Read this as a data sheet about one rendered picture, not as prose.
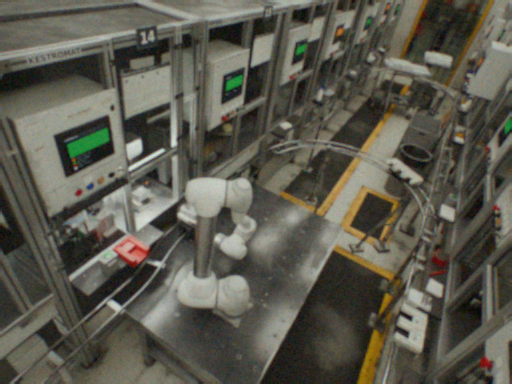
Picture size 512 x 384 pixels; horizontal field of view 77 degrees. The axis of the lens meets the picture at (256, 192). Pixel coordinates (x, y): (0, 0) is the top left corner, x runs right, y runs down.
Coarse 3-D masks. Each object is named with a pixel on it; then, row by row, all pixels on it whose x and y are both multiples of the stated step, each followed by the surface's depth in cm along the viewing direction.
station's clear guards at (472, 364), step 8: (480, 352) 133; (472, 360) 136; (464, 368) 139; (472, 368) 133; (480, 368) 128; (448, 376) 149; (456, 376) 142; (464, 376) 136; (472, 376) 130; (480, 376) 125
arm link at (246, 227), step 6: (234, 216) 169; (240, 216) 168; (246, 216) 190; (240, 222) 176; (246, 222) 189; (252, 222) 211; (240, 228) 204; (246, 228) 203; (252, 228) 206; (240, 234) 204; (246, 234) 205; (252, 234) 212; (246, 240) 207
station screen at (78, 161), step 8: (96, 128) 136; (104, 128) 140; (72, 136) 128; (80, 136) 131; (64, 144) 126; (104, 144) 143; (88, 152) 138; (96, 152) 141; (104, 152) 145; (112, 152) 149; (72, 160) 133; (80, 160) 136; (88, 160) 140; (96, 160) 143; (72, 168) 134; (80, 168) 137
